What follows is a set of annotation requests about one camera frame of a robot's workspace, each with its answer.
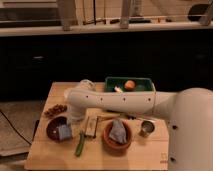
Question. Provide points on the blue sponge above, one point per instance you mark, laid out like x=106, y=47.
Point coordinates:
x=64, y=132

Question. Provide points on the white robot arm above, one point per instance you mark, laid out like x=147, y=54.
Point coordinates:
x=189, y=113

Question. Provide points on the purple bowl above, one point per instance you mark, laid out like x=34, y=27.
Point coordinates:
x=52, y=128

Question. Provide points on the orange fruit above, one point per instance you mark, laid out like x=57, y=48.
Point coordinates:
x=129, y=85

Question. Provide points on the green tray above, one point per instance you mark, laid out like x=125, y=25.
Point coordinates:
x=141, y=84

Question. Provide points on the grey folded cloth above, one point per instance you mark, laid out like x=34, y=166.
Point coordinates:
x=118, y=132

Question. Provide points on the brown grape bunch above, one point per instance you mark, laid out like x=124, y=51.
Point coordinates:
x=55, y=110

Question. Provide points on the green cucumber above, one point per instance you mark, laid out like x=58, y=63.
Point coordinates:
x=80, y=145

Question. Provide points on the orange plate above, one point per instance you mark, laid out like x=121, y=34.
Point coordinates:
x=111, y=144

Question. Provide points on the metal cup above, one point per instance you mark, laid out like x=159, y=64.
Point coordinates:
x=147, y=128

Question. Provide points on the wooden block with handle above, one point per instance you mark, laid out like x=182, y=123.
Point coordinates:
x=91, y=126

